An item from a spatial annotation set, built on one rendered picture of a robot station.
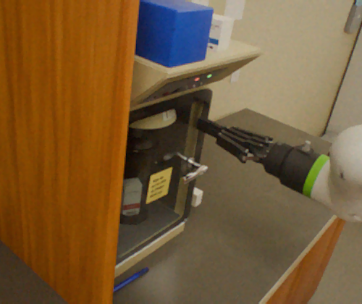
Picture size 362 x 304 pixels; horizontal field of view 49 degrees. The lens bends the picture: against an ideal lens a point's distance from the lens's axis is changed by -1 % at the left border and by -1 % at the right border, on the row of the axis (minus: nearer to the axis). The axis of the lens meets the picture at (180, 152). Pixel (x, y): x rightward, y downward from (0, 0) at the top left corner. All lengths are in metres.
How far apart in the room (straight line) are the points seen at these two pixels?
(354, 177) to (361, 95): 3.10
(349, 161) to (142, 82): 0.36
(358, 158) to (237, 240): 0.62
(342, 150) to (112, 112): 0.37
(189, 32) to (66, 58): 0.20
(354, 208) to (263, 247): 0.48
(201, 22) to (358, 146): 0.32
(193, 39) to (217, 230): 0.70
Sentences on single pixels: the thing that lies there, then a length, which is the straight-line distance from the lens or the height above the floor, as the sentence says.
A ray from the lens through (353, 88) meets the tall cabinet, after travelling 3.80.
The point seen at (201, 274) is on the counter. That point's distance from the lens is 1.09.
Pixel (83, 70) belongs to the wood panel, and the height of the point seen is 1.49.
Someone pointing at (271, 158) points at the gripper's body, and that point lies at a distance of 0.85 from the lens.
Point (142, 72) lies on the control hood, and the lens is 0.67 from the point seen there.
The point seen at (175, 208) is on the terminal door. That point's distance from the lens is 1.07.
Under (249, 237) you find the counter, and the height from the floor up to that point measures 0.94.
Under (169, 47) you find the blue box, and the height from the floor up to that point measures 1.54.
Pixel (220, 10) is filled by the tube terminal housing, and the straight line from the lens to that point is 0.93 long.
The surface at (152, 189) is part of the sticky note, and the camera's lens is 0.94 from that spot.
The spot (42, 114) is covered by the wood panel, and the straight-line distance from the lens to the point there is 0.78.
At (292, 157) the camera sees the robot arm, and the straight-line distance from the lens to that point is 0.83.
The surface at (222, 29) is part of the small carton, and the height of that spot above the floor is 1.55.
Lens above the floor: 1.70
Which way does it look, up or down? 28 degrees down
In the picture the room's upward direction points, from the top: 9 degrees clockwise
